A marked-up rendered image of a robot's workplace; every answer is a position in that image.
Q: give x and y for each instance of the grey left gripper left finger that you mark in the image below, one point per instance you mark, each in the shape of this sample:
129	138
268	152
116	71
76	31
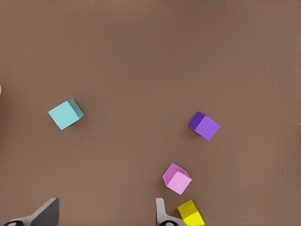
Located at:
44	213

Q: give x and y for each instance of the light blue cube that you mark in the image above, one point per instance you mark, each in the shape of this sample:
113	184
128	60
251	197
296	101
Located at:
64	115

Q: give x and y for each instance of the pale pink object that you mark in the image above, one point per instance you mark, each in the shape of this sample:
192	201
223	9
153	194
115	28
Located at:
0	90

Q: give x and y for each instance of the yellow cube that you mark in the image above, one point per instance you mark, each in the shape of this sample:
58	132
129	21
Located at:
191	214

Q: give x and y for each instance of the pink cube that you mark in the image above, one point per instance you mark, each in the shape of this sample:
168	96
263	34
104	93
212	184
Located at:
177	180

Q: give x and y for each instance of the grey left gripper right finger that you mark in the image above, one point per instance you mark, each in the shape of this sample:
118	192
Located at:
161	212

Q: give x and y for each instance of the purple cube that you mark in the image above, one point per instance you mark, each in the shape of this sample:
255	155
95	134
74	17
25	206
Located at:
205	127

